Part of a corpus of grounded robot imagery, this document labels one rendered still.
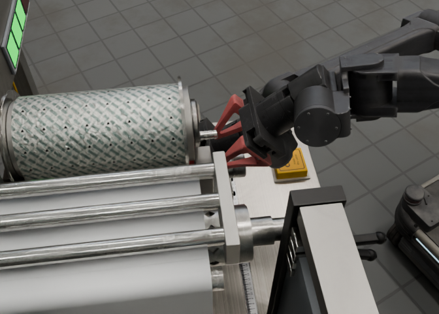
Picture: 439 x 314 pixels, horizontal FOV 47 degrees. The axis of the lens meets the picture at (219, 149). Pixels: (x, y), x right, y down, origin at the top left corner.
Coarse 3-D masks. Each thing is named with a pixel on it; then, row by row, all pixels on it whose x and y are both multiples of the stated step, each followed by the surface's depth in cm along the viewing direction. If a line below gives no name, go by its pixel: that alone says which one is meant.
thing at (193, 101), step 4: (192, 100) 76; (192, 104) 75; (196, 104) 75; (192, 108) 74; (196, 108) 74; (192, 112) 74; (196, 112) 74; (192, 116) 74; (196, 116) 74; (192, 120) 74; (196, 120) 74; (196, 124) 74; (196, 128) 74; (196, 132) 74; (196, 136) 75; (196, 140) 75; (200, 140) 75; (196, 144) 76; (200, 144) 77
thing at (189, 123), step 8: (184, 88) 75; (184, 96) 73; (184, 104) 72; (8, 112) 71; (8, 120) 70; (8, 128) 70; (192, 128) 72; (8, 136) 70; (192, 136) 72; (8, 144) 70; (192, 144) 73; (8, 152) 70; (192, 152) 74; (192, 160) 77; (16, 168) 72
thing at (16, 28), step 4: (16, 20) 103; (12, 24) 100; (16, 24) 103; (12, 28) 100; (16, 28) 103; (16, 32) 102; (20, 32) 105; (16, 36) 102; (20, 36) 105; (16, 40) 102; (20, 40) 104
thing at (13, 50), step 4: (8, 40) 97; (12, 40) 99; (8, 44) 97; (12, 44) 99; (8, 48) 96; (12, 48) 99; (16, 48) 101; (12, 52) 98; (16, 52) 101; (12, 56) 98; (16, 56) 101; (12, 60) 98; (16, 60) 101
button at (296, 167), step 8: (296, 152) 116; (296, 160) 114; (304, 160) 115; (280, 168) 113; (288, 168) 113; (296, 168) 113; (304, 168) 113; (280, 176) 113; (288, 176) 113; (296, 176) 114; (304, 176) 114
